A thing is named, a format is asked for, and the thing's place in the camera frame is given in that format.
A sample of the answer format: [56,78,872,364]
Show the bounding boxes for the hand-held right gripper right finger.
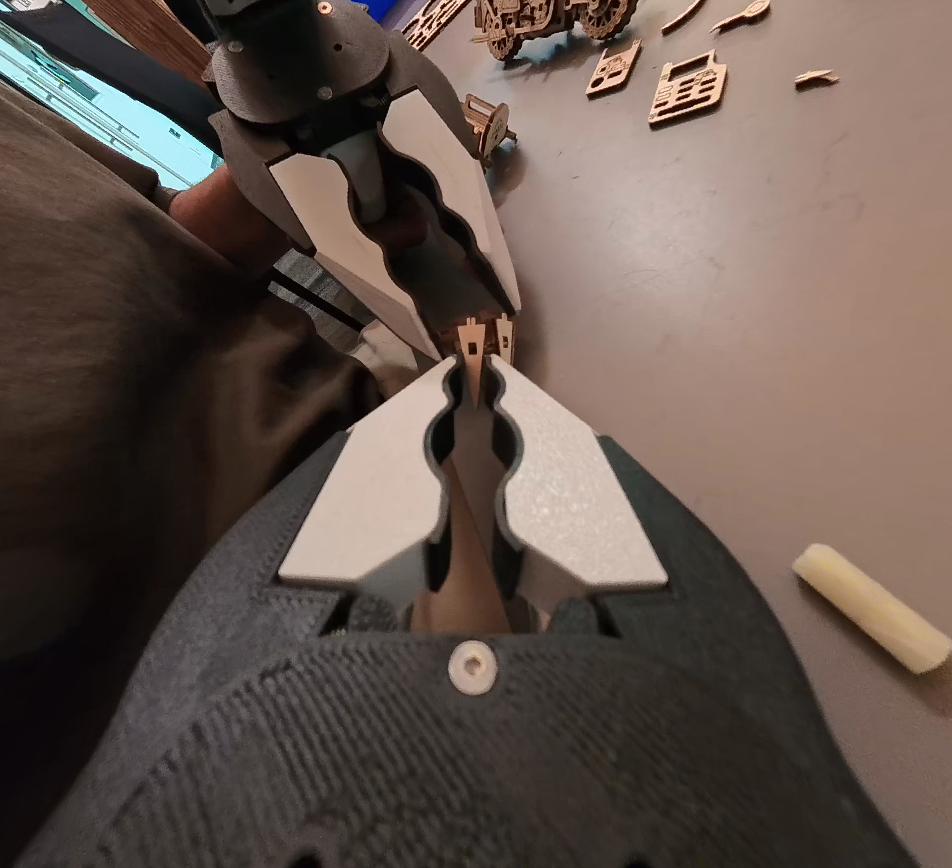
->
[491,355,669,627]

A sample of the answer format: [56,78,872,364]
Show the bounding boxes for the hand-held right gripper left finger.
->
[277,353,456,621]

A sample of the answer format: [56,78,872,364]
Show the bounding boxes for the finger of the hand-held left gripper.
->
[378,87,522,319]
[268,150,443,363]

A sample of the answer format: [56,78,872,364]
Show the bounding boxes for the small wooden wedge piece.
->
[457,318,489,411]

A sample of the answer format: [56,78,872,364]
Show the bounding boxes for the person's left forearm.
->
[170,168,278,273]

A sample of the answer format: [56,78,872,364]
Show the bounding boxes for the grey desk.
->
[387,0,952,868]

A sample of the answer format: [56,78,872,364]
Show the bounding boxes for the person's left hand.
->
[372,184,455,255]

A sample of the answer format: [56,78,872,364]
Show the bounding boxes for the small wooden wheel assembly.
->
[461,93,519,172]

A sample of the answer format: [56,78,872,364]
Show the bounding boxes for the person's beige pants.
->
[350,321,441,397]

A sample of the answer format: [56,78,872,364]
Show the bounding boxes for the small wooden rectangular panel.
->
[585,39,643,100]

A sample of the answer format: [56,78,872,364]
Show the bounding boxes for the wooden keypad-like panel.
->
[649,50,728,129]

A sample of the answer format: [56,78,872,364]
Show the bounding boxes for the person's brown shirt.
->
[0,76,440,668]

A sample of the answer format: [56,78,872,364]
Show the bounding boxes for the curved wooden piece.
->
[660,0,711,36]

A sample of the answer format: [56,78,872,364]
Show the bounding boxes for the cream wax stick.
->
[791,543,952,676]

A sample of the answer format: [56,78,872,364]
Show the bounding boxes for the spoon-shaped wooden piece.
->
[709,0,772,36]

